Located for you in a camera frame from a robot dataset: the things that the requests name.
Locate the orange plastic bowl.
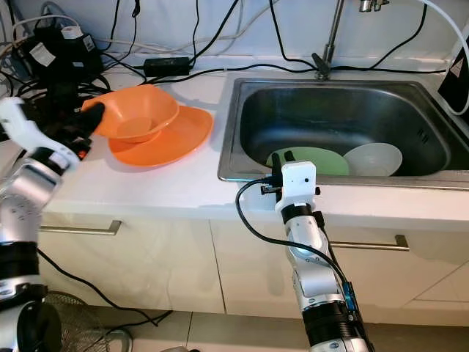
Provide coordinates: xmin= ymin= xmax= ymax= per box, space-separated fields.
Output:
xmin=82 ymin=83 xmax=180 ymax=144

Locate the orange plastic plate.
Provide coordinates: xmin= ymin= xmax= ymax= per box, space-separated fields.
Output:
xmin=108 ymin=105 xmax=215 ymax=168

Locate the white kitchen cabinet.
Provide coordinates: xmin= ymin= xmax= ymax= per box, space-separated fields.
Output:
xmin=0 ymin=209 xmax=469 ymax=327

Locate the green plate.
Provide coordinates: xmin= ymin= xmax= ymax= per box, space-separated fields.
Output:
xmin=266 ymin=147 xmax=350 ymax=177

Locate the stainless steel sink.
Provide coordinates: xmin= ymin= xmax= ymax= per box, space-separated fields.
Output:
xmin=218 ymin=77 xmax=451 ymax=193

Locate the black labelled charger device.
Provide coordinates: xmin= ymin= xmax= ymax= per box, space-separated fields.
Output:
xmin=21 ymin=28 xmax=105 ymax=85

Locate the white bowl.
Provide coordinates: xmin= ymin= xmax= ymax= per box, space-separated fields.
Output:
xmin=342 ymin=142 xmax=404 ymax=177

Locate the black power adapter brick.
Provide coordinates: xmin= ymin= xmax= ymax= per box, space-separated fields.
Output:
xmin=143 ymin=57 xmax=191 ymax=77

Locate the metal faucet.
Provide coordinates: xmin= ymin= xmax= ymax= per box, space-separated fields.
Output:
xmin=311 ymin=0 xmax=391 ymax=81

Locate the black rectangular device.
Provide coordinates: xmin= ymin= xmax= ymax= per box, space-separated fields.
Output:
xmin=438 ymin=51 xmax=469 ymax=114

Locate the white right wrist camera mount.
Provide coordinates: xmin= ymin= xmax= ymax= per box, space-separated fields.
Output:
xmin=277 ymin=161 xmax=317 ymax=213

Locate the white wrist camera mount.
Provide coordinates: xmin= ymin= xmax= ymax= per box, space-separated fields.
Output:
xmin=1 ymin=97 xmax=78 ymax=166
xmin=277 ymin=161 xmax=317 ymax=213

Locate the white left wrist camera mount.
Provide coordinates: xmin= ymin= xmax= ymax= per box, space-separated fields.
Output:
xmin=1 ymin=97 xmax=78 ymax=166

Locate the silver drawer handle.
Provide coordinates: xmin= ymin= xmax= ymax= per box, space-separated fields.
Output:
xmin=40 ymin=219 xmax=122 ymax=237
xmin=328 ymin=235 xmax=410 ymax=252

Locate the black adapter cable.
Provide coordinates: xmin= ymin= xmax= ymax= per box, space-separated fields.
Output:
xmin=189 ymin=65 xmax=316 ymax=76

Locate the white looped cable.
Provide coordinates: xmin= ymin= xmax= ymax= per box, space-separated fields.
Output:
xmin=4 ymin=15 xmax=78 ymax=67

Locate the knotted black cable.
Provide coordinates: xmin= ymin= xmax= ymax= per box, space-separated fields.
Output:
xmin=110 ymin=0 xmax=142 ymax=65

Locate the black power strip cord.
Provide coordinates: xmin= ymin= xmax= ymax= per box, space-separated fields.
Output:
xmin=37 ymin=248 xmax=175 ymax=327

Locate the thin black wall cable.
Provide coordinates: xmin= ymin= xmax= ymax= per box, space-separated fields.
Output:
xmin=190 ymin=0 xmax=200 ymax=61

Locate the thick black wall cable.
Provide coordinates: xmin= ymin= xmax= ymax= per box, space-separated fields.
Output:
xmin=188 ymin=0 xmax=243 ymax=64

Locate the grey wire floor fan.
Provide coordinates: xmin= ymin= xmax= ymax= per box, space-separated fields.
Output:
xmin=35 ymin=290 xmax=122 ymax=352

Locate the white faucet hose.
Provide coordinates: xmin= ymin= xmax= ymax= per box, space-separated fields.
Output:
xmin=418 ymin=0 xmax=469 ymax=117

